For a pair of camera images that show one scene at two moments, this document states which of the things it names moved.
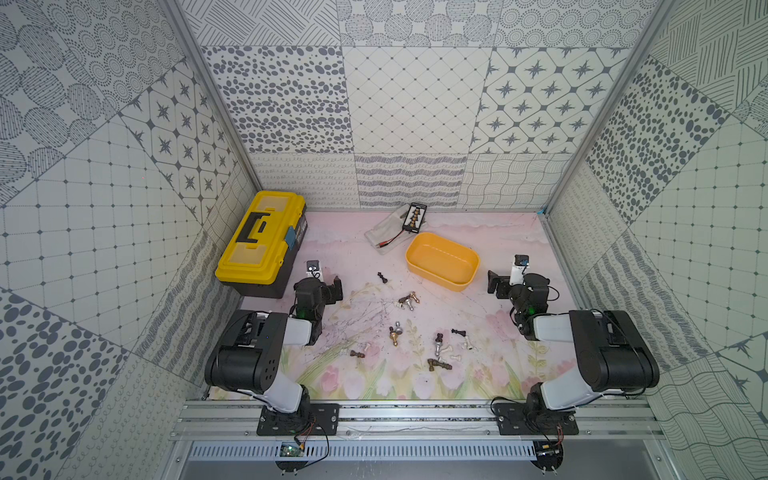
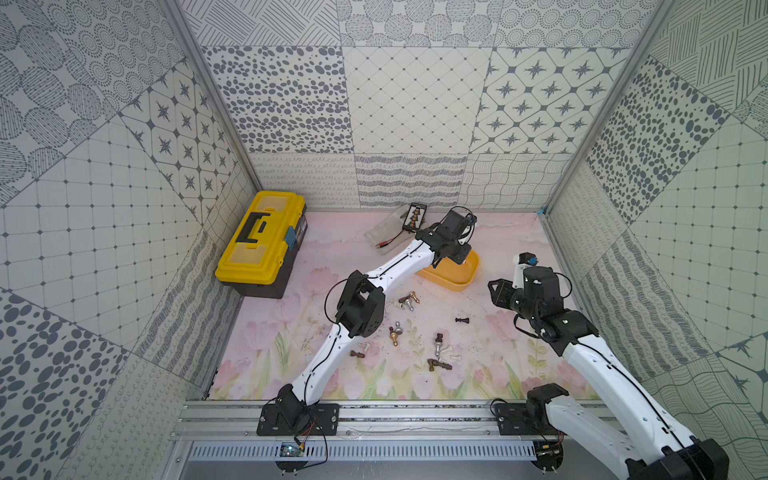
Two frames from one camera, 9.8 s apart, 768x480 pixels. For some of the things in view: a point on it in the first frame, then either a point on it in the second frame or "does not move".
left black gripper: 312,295 → 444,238
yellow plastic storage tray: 442,261 does not move
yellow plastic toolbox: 262,249 does not move
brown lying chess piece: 442,364 does not move
